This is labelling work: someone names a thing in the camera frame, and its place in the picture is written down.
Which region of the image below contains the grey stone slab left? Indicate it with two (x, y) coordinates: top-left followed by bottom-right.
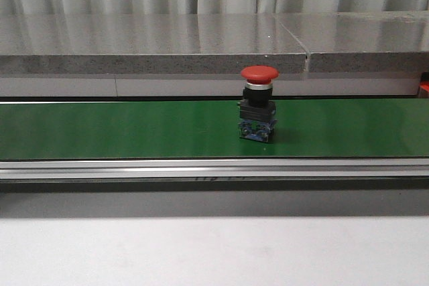
(1, 14), (306, 75)

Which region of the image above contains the grey stone slab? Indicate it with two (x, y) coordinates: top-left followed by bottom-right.
(275, 11), (428, 75)
(1, 14), (306, 75)

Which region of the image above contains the green conveyor belt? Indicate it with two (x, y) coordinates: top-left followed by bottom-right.
(1, 98), (428, 160)

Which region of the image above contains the grey stone slab right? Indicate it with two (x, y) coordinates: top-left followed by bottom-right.
(275, 11), (428, 75)

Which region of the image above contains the red plastic tray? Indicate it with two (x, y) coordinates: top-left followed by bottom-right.
(418, 81), (429, 98)

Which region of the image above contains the aluminium conveyor side rail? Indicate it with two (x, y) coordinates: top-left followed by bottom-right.
(1, 157), (428, 184)

